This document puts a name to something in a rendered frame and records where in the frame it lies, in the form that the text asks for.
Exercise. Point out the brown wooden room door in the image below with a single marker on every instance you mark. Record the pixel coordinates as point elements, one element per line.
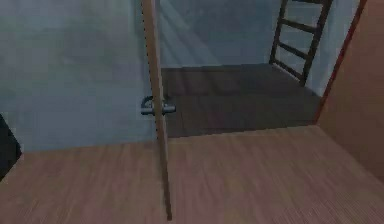
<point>156,66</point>

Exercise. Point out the dark brown wooden ladder shelf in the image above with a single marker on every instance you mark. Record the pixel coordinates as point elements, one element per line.
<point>311,50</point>

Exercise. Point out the black furniture piece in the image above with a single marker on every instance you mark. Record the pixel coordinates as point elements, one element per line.
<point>7,150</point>

